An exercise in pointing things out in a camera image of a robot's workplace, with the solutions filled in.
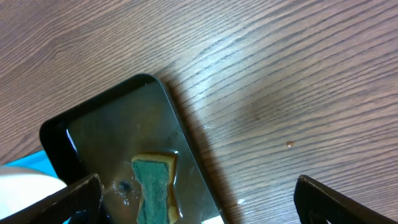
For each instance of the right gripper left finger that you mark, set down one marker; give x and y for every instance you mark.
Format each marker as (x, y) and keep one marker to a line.
(79, 202)

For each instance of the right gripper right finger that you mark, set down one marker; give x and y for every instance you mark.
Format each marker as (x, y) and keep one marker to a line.
(318, 203)

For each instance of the green yellow sponge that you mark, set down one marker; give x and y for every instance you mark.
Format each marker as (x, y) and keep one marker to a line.
(156, 173)

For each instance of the teal plastic tray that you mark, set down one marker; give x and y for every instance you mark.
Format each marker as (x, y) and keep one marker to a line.
(36, 161)

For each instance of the black water tray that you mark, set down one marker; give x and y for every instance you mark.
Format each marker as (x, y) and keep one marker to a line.
(102, 135)

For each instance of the white plate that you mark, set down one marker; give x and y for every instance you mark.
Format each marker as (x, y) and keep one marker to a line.
(22, 187)

